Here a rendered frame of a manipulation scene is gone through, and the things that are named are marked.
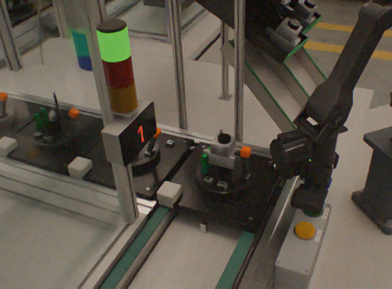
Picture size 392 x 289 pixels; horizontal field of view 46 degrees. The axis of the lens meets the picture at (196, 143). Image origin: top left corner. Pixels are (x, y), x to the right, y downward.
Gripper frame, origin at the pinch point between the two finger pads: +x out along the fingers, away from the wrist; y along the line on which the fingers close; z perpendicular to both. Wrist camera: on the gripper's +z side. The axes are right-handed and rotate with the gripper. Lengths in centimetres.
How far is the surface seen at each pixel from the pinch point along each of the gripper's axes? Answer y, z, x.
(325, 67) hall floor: -257, 39, 97
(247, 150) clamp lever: -0.9, 15.6, -7.4
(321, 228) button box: 4.6, -3.4, 4.2
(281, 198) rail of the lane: -1.4, 7.0, 4.2
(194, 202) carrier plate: 8.2, 24.5, 3.4
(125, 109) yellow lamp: 19.5, 31.6, -26.2
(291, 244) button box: 11.1, 1.3, 4.3
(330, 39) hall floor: -311, 46, 96
